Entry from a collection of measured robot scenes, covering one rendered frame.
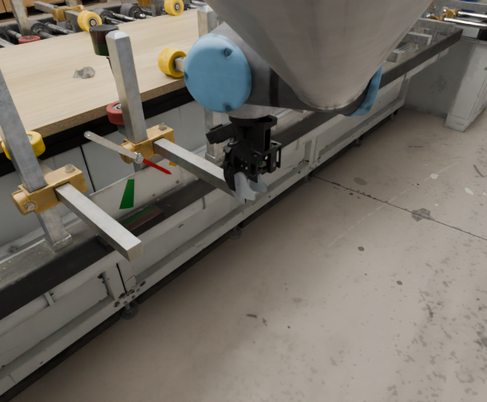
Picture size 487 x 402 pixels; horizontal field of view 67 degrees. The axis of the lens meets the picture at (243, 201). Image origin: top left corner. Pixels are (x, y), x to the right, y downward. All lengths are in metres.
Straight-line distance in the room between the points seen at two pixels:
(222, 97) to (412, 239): 1.69
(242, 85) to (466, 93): 2.79
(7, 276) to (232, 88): 0.65
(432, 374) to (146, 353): 1.04
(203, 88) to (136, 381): 1.19
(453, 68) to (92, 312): 2.88
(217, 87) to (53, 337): 1.18
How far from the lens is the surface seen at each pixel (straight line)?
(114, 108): 1.03
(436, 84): 3.35
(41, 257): 0.94
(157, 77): 1.23
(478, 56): 3.10
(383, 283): 1.79
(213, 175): 0.79
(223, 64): 0.46
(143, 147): 0.92
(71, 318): 1.48
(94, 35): 0.88
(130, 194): 0.96
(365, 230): 2.02
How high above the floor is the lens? 1.30
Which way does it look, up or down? 38 degrees down
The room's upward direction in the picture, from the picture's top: straight up
